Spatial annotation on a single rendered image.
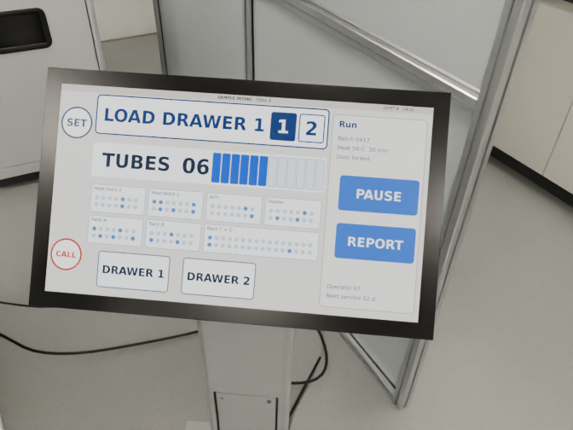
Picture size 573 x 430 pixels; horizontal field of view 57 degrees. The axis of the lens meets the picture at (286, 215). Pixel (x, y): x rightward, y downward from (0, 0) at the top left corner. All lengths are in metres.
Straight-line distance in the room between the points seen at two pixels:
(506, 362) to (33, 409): 1.53
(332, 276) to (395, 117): 0.21
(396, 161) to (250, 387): 0.52
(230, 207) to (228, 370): 0.38
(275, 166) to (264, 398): 0.50
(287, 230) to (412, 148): 0.19
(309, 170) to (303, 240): 0.09
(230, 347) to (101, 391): 0.97
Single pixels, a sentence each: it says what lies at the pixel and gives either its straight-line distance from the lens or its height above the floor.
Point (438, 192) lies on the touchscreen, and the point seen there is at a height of 1.10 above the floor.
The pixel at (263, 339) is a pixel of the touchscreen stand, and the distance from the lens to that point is 0.88.
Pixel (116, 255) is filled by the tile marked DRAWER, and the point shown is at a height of 1.02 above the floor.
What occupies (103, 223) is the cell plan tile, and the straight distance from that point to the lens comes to 0.71.
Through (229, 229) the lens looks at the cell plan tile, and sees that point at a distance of 0.67.
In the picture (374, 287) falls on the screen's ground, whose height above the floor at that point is 1.01.
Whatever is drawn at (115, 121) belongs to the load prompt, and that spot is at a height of 1.15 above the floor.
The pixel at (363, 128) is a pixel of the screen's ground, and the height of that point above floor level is 1.16.
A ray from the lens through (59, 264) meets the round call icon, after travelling 0.74.
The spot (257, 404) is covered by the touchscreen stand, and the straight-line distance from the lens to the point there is 1.05.
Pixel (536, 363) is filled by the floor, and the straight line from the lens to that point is 2.03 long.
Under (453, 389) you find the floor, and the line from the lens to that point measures 1.86.
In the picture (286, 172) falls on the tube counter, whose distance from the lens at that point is 0.66.
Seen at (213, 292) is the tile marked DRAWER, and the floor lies 0.99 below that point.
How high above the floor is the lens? 1.49
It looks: 39 degrees down
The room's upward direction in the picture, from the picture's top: 2 degrees clockwise
